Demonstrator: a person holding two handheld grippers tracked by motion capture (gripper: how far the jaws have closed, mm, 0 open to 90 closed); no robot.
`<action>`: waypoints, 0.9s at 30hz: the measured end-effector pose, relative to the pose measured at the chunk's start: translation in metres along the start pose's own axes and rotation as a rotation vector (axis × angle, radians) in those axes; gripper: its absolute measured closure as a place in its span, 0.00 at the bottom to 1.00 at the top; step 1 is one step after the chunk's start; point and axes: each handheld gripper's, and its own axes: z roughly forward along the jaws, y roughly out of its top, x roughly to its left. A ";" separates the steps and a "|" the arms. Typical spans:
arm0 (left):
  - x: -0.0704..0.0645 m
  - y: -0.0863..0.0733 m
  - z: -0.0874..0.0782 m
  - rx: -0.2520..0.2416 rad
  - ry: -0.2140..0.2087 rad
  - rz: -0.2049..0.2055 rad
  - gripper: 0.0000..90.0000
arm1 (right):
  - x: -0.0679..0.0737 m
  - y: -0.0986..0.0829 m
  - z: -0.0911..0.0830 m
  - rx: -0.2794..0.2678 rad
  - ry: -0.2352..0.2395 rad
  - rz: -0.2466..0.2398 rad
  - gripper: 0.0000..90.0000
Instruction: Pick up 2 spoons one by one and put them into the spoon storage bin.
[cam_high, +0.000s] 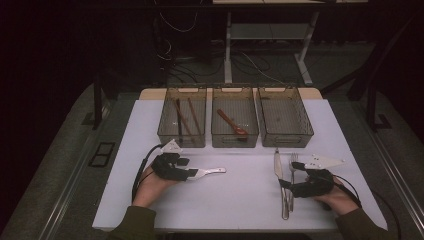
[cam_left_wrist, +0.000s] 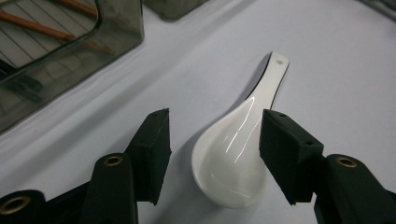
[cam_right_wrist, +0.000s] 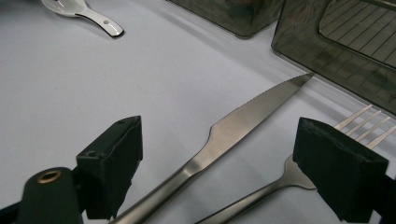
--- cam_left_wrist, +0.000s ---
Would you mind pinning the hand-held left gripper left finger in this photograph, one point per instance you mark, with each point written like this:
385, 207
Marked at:
152, 155

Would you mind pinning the white table mat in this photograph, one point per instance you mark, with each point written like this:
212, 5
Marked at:
327, 77

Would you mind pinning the white ceramic spoon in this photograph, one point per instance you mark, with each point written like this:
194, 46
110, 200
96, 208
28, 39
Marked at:
230, 168

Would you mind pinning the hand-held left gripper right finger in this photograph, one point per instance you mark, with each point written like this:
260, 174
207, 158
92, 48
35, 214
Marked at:
289, 155

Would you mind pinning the grey translucent plastic bin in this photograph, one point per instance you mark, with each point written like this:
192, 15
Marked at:
118, 37

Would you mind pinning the red-brown chopstick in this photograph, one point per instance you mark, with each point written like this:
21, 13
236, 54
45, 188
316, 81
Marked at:
34, 27
77, 6

